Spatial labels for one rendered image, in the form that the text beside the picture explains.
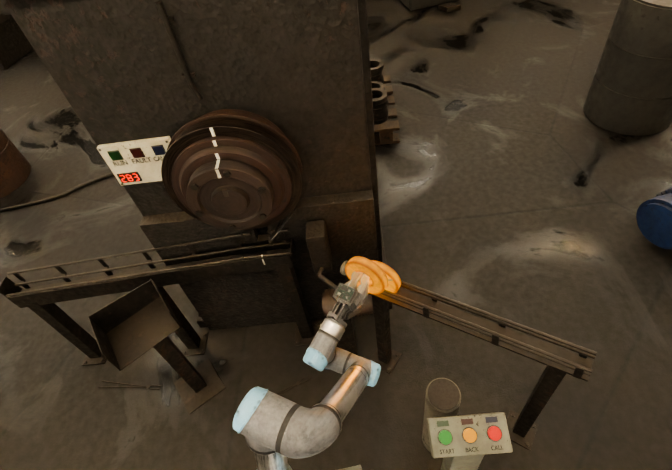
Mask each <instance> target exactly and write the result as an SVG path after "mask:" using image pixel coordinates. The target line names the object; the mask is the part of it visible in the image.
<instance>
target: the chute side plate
mask: <svg viewBox="0 0 672 470"><path fill-rule="evenodd" d="M262 259H263V260H264V262H265V265H264V264H263V261H262ZM283 264H289V266H290V268H294V266H293V263H292V260H291V257H290V255H283V256H273V257H263V258H254V259H245V261H244V260H239V261H232V262H226V263H219V264H213V265H207V266H200V267H194V268H188V269H182V270H175V271H169V272H163V273H156V274H150V275H144V276H138V277H131V278H125V279H119V280H113V281H106V282H100V283H94V284H87V285H81V286H75V287H69V288H62V289H57V290H50V291H43V292H37V293H31V294H25V295H18V296H13V297H7V299H8V300H10V301H11V302H13V303H14V304H15V305H17V306H18V307H20V308H25V307H27V306H26V305H25V304H24V303H34V302H37V303H38V304H39V305H44V304H50V303H57V302H63V301H70V300H76V299H83V298H89V297H95V296H102V295H108V294H115V293H121V292H128V291H132V290H133V289H135V288H137V287H138V286H140V285H142V284H144V283H145V282H147V281H149V280H150V279H152V280H153V282H154V283H155V284H156V286H157V287H160V286H166V285H173V284H179V283H186V282H192V281H198V280H205V279H211V278H218V277H224V276H231V275H237V274H243V273H250V272H259V271H269V270H276V267H275V265H283Z"/></svg>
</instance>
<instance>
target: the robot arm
mask: <svg viewBox="0 0 672 470"><path fill-rule="evenodd" d="M360 280H361V284H360V285H359V286H358V287H357V285H358V282H359V281H360ZM338 287H339V288H338ZM356 288H357V290H358V291H356ZM368 290H369V276H368V275H366V274H365V273H363V272H356V271H354V272H353V273H352V275H351V280H350V281H348V282H346V283H345V284H343V283H339V285H338V286H337V288H336V290H335V292H334V294H333V295H332V297H333V298H334V299H335V301H336V304H335V305H334V307H333V309H332V311H329V313H328V314H327V316H326V318H325V319H324V321H323V323H322V324H320V328H319V330H318V331H317V333H316V335H315V337H314V339H313V340H312V342H311V344H310V346H309V347H308V348H307V350H306V353H305V355H304V357H303V361H304V362H305V363H307V364H308V365H310V366H311V367H313V368H315V369H317V370H318V371H323V370H324V368H325V369H330V370H332V371H335V372H337V373H340V374H342V377H341V378H340V379H339V380H338V382H337V383H336V384H335V385H334V387H333V388H332V389H331V390H330V392H329V393H328V394H327V395H326V397H325V398H324V399H323V400H322V402H321V403H320V404H316V405H314V406H313V407H312V408H311V409H310V408H306V407H303V406H301V405H299V404H297V403H295V402H292V401H290V400H288V399H286V398H284V397H282V396H279V395H277V394H275V393H273V392H271V391H269V390H268V389H264V388H261V387H254V388H252V389H251V390H250V391H249V392H248V393H247V394H246V396H245V397H244V399H243V400H242V402H241V403H240V405H239V407H238V409H237V411H236V414H235V416H234V419H233V429H234V430H235V431H237V433H238V434H239V433H240V434H242V435H244V436H245V439H246V443H247V445H248V447H249V448H250V449H251V450H252V451H253V452H254V453H255V459H256V464H257V470H292V469H291V467H290V466H289V465H288V463H287V457H289V458H294V459H300V458H306V457H311V456H313V455H316V454H318V453H320V452H322V451H323V450H325V449H327V448H328V447H329V446H330V445H331V444H332V443H333V442H334V441H335V440H336V439H337V437H338V436H339V434H340V432H341V430H342V422H343V420H344V419H345V417H346V416H347V414H348V413H349V411H350V410H351V408H352V407H353V405H354V403H355V402H356V400H357V399H358V397H359V396H360V394H361V393H362V391H363V390H364V388H365V386H366V385H367V386H371V387H374V386H375V385H376V384H377V381H378V379H379V376H380V372H381V366H380V364H378V363H375V362H373V361H372V360H368V359H366V358H363V357H361V356H358V355H356V354H353V353H351V352H348V351H346V350H343V349H341V348H338V347H336V346H337V344H338V342H339V341H340V339H341V337H342V335H343V333H344V331H345V329H344V328H346V326H347V323H345V322H344V321H343V320H344V319H345V320H348V319H350V318H351V317H353V316H355V315H356V314H358V313H360V312H361V309H362V306H361V305H363V303H364V302H365V300H366V299H367V296H368Z"/></svg>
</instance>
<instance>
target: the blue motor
mask: <svg viewBox="0 0 672 470"><path fill-rule="evenodd" d="M636 219H637V224H638V227H639V229H640V231H641V233H642V234H643V235H644V236H645V238H646V239H648V240H649V241H650V242H651V243H653V244H654V245H656V246H658V247H661V248H664V249H671V250H672V187H671V188H669V189H667V190H664V191H662V192H660V193H659V194H657V196H656V197H654V198H652V199H649V200H647V201H645V202H643V203H642V204H641V205H640V206H639V208H638V210H637V214H636Z"/></svg>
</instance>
